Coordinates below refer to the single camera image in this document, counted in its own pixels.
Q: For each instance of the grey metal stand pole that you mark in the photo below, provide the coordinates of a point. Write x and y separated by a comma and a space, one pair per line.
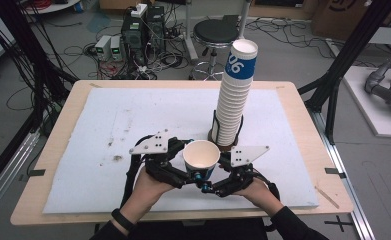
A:
191, 36

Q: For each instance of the black tape strip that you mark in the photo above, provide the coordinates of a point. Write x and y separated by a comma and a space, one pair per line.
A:
334, 172
36, 172

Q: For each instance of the black round stool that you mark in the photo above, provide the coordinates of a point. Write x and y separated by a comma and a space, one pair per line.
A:
215, 31

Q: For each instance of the white power strip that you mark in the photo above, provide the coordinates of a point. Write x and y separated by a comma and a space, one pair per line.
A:
139, 10

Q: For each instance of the grey bench power supply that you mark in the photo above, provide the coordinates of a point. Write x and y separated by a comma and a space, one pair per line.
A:
102, 47
116, 48

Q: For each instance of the blue and white paper cup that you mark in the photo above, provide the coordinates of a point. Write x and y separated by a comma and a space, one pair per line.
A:
201, 154

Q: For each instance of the person's left hand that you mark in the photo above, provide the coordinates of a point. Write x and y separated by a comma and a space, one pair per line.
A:
146, 193

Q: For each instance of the white platform board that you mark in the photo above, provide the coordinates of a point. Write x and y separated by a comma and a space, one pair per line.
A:
369, 106

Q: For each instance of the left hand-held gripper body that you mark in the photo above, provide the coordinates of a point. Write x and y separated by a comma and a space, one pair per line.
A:
156, 143

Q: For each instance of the brown tape strip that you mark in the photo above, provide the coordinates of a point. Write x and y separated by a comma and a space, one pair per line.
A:
328, 198

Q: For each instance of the aluminium rail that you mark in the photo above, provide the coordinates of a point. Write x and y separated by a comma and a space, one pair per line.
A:
9, 166
346, 186

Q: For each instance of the black computer tower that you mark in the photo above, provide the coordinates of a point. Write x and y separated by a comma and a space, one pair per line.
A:
136, 40

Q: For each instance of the person's right hand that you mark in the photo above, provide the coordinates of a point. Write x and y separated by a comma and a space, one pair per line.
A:
261, 195

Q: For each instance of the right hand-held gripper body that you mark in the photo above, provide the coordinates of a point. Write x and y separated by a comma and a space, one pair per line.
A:
243, 156

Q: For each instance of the brown round cup holder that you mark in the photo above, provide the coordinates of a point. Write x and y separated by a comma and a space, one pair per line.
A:
216, 128

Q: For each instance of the person's dark clothing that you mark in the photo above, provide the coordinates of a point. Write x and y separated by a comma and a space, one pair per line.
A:
199, 231

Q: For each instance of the brown cardboard box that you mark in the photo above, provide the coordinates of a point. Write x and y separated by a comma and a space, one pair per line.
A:
329, 16

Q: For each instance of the stack of nested paper cups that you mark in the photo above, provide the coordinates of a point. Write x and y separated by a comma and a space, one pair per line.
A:
231, 106

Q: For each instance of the black wristband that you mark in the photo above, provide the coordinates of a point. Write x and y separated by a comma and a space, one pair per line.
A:
123, 219

